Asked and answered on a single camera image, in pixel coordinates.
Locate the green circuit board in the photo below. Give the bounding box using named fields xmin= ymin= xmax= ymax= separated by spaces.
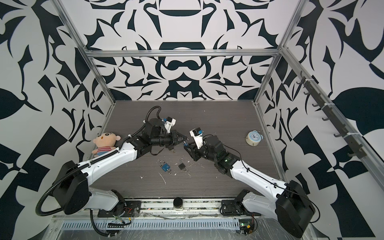
xmin=237 ymin=219 xmax=258 ymax=235

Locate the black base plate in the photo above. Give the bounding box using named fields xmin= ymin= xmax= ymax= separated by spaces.
xmin=219 ymin=190 xmax=261 ymax=217
xmin=97 ymin=201 xmax=142 ymax=218

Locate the wall hook rail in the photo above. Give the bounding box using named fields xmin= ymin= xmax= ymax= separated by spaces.
xmin=298 ymin=77 xmax=367 ymax=159

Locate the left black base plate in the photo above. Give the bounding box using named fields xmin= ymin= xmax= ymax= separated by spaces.
xmin=97 ymin=201 xmax=142 ymax=218

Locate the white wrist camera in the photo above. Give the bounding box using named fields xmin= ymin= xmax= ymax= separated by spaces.
xmin=163 ymin=117 xmax=176 ymax=134
xmin=190 ymin=128 xmax=203 ymax=149

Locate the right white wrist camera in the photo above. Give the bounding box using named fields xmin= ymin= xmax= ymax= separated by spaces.
xmin=190 ymin=128 xmax=203 ymax=149

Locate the plush doll striped shirt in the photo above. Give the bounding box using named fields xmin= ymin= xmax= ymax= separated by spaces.
xmin=92 ymin=133 xmax=121 ymax=157

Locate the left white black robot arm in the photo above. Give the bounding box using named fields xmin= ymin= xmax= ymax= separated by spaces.
xmin=52 ymin=118 xmax=188 ymax=216

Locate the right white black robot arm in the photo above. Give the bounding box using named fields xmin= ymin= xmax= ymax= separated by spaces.
xmin=184 ymin=136 xmax=316 ymax=238

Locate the small blue alarm clock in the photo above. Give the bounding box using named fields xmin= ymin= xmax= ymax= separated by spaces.
xmin=245 ymin=130 xmax=264 ymax=147

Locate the black corrugated cable hose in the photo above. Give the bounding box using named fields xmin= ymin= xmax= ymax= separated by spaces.
xmin=35 ymin=105 xmax=163 ymax=238

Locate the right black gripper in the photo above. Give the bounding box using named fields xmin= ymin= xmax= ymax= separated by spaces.
xmin=184 ymin=140 xmax=220 ymax=164

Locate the black round knob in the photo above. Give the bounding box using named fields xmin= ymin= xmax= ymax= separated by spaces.
xmin=173 ymin=197 xmax=184 ymax=211

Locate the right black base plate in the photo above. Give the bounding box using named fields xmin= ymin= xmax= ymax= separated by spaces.
xmin=219 ymin=190 xmax=261 ymax=217

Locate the front blue padlock with key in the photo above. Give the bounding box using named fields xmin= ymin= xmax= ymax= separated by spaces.
xmin=159 ymin=161 xmax=172 ymax=174

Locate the front black padlock with key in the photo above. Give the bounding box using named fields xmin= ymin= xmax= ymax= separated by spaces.
xmin=178 ymin=158 xmax=189 ymax=172

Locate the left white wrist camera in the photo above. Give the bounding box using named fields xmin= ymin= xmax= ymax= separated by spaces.
xmin=163 ymin=117 xmax=176 ymax=134

